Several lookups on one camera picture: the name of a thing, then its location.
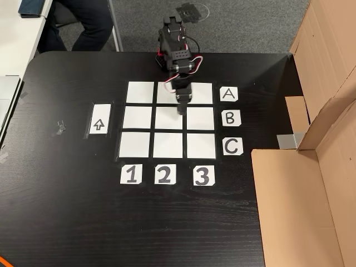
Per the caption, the white red servo cable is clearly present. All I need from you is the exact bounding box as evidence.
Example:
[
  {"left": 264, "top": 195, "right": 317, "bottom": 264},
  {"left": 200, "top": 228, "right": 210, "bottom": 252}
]
[{"left": 162, "top": 55, "right": 204, "bottom": 94}]

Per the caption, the white square paper sheet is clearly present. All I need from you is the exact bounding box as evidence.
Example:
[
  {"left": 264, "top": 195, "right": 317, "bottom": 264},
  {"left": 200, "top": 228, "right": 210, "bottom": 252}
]
[
  {"left": 156, "top": 81, "right": 184, "bottom": 104},
  {"left": 122, "top": 106, "right": 153, "bottom": 130},
  {"left": 155, "top": 106, "right": 184, "bottom": 130},
  {"left": 126, "top": 81, "right": 155, "bottom": 103},
  {"left": 186, "top": 107, "right": 215, "bottom": 130},
  {"left": 152, "top": 132, "right": 184, "bottom": 159},
  {"left": 190, "top": 82, "right": 214, "bottom": 105},
  {"left": 118, "top": 132, "right": 151, "bottom": 158},
  {"left": 186, "top": 133, "right": 217, "bottom": 159}
]

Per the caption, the person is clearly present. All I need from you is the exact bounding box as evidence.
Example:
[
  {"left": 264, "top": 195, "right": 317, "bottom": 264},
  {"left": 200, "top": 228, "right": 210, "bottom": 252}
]
[{"left": 37, "top": 0, "right": 113, "bottom": 53}]

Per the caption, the number 3 paper sheet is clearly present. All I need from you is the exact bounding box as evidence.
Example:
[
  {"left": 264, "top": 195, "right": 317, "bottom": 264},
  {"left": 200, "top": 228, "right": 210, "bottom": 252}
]
[{"left": 193, "top": 165, "right": 216, "bottom": 186}]

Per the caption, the grey metal leg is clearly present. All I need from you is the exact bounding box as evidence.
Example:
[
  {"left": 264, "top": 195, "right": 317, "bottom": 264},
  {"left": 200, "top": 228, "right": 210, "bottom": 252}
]
[{"left": 107, "top": 0, "right": 124, "bottom": 52}]

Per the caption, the dark blue notebook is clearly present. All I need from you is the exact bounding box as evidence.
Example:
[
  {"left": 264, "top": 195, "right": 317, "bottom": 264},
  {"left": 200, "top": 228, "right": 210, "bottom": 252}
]
[{"left": 18, "top": 0, "right": 47, "bottom": 19}]

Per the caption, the white desk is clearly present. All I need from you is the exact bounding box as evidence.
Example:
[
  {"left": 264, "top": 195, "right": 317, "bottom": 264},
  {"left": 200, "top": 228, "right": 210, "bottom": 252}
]
[{"left": 0, "top": 0, "right": 53, "bottom": 80}]

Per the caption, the black floor tape patch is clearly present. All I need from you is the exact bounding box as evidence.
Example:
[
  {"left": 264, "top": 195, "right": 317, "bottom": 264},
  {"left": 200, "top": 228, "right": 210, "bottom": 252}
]
[{"left": 175, "top": 2, "right": 201, "bottom": 23}]

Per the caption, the white arrow paper sheet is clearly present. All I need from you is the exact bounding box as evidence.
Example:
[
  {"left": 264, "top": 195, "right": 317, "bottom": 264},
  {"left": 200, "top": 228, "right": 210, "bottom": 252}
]
[{"left": 88, "top": 103, "right": 111, "bottom": 135}]

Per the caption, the brown cardboard panel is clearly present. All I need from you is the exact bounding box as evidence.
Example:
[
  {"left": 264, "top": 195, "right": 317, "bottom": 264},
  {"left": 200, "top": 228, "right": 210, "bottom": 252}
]
[
  {"left": 251, "top": 97, "right": 356, "bottom": 267},
  {"left": 285, "top": 0, "right": 356, "bottom": 134}
]

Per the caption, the number 1 paper sheet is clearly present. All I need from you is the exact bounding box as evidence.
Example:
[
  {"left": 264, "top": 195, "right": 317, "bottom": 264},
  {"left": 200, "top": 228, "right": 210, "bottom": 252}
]
[{"left": 120, "top": 164, "right": 143, "bottom": 185}]

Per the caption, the number 2 paper sheet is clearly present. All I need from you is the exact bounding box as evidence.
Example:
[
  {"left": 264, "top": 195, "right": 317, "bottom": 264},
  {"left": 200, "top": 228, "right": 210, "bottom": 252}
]
[{"left": 154, "top": 164, "right": 177, "bottom": 185}]

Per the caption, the crumpled clear tape piece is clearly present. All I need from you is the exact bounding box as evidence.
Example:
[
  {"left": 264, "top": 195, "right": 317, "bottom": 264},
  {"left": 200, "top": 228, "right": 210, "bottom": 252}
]
[{"left": 51, "top": 120, "right": 67, "bottom": 137}]

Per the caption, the grey tape strip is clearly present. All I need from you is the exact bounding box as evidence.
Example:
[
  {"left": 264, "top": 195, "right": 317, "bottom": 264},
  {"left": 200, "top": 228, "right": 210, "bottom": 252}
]
[{"left": 277, "top": 132, "right": 305, "bottom": 150}]

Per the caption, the letter C paper sheet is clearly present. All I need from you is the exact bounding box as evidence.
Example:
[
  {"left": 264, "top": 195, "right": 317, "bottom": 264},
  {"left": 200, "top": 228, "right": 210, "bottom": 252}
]
[{"left": 222, "top": 138, "right": 244, "bottom": 156}]

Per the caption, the letter A paper sheet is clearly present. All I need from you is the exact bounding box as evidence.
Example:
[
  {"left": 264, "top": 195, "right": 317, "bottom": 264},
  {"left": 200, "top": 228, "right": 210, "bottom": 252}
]
[{"left": 220, "top": 86, "right": 239, "bottom": 102}]

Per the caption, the letter B paper sheet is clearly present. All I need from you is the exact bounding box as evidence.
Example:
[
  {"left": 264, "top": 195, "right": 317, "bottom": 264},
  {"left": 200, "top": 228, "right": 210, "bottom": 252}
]
[{"left": 221, "top": 110, "right": 242, "bottom": 127}]

